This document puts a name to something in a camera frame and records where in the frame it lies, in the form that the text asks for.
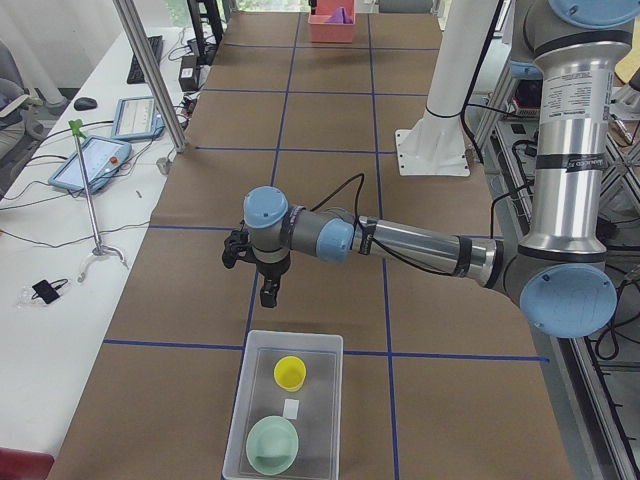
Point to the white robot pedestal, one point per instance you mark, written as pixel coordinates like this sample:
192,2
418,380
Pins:
435,145

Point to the black power adapter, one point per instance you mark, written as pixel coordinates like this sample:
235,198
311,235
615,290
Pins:
189,74

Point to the yellow plastic cup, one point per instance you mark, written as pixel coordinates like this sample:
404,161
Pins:
290,373

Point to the mint green bowl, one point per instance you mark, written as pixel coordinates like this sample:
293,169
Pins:
272,445

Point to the small black device with cable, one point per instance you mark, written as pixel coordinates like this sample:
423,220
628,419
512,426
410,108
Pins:
47,291

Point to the pink plastic bin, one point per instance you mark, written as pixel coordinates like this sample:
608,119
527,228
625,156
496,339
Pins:
320,31

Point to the near teach pendant tablet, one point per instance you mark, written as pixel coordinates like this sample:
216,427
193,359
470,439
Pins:
103,157

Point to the black computer mouse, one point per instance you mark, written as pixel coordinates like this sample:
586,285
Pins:
85,104

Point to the metal grabber stick green tip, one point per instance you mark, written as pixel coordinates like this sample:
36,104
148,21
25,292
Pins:
101,250

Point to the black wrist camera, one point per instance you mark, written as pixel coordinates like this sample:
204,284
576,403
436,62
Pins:
236,248

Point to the purple cloth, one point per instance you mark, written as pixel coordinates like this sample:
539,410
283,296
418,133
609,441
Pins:
340,16

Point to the aluminium frame post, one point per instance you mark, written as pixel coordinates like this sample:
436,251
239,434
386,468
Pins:
141,48

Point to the clear plastic storage box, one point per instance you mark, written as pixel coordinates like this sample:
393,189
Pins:
314,410

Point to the far teach pendant tablet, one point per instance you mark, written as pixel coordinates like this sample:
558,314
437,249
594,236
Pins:
137,118

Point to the teach pendant tablet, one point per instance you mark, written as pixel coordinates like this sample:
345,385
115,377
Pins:
137,118
103,157

